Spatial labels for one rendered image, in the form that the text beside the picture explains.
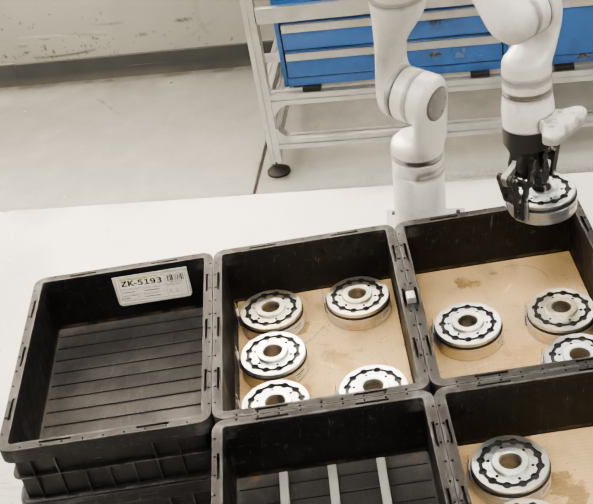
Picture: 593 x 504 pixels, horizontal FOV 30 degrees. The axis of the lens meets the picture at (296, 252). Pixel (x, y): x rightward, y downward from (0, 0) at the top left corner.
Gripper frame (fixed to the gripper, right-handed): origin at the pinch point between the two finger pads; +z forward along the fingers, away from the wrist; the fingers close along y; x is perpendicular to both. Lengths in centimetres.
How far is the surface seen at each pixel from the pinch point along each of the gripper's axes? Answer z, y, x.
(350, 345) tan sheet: 17.3, 25.9, -16.5
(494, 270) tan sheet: 17.3, -1.7, -8.6
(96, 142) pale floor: 100, -77, -245
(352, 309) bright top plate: 14.3, 21.5, -19.4
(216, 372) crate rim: 7, 49, -20
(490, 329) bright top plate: 14.4, 13.7, 1.4
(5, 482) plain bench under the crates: 30, 72, -53
